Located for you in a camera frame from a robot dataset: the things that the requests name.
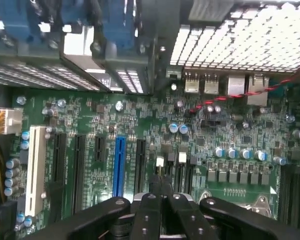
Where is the RAM slot with black latch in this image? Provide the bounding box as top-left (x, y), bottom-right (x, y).
top-left (166, 152), bottom-right (177, 185)
top-left (188, 156), bottom-right (199, 195)

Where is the RAM slot with white latch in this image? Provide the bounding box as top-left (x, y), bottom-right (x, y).
top-left (177, 151), bottom-right (189, 194)
top-left (155, 155), bottom-right (165, 178)

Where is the black RAM slot bank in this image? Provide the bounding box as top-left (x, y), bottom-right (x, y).
top-left (279, 164), bottom-right (300, 224)

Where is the long black expansion slot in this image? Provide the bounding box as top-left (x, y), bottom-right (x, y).
top-left (73, 133), bottom-right (87, 213)
top-left (134, 138), bottom-right (147, 194)
top-left (48, 132), bottom-right (68, 218)

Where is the blue expansion slot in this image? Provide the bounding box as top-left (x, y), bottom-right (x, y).
top-left (112, 135), bottom-right (127, 198)

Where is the metal CPU socket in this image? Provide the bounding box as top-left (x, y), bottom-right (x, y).
top-left (197, 188), bottom-right (279, 222)

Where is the short black expansion slot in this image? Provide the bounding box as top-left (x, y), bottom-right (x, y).
top-left (94, 136), bottom-right (106, 162)

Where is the green motherboard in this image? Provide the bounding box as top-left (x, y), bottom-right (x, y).
top-left (8, 91), bottom-right (300, 240)

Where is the white expansion slot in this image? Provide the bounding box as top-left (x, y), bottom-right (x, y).
top-left (24, 125), bottom-right (47, 217)

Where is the silver USB port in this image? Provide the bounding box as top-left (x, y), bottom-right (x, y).
top-left (203, 72), bottom-right (220, 95)
top-left (184, 71), bottom-right (201, 94)

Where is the white power connector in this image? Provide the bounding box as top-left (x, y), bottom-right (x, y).
top-left (0, 107), bottom-right (25, 136)

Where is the metal PC case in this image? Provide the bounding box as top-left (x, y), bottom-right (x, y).
top-left (0, 0), bottom-right (300, 240)

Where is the blue plastic card retainer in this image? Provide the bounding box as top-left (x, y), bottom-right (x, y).
top-left (101, 0), bottom-right (139, 61)

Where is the red black twisted wire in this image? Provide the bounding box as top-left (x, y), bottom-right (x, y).
top-left (188, 69), bottom-right (300, 115)

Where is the black connector with purple wires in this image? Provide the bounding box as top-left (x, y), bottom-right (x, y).
top-left (0, 201), bottom-right (18, 240)

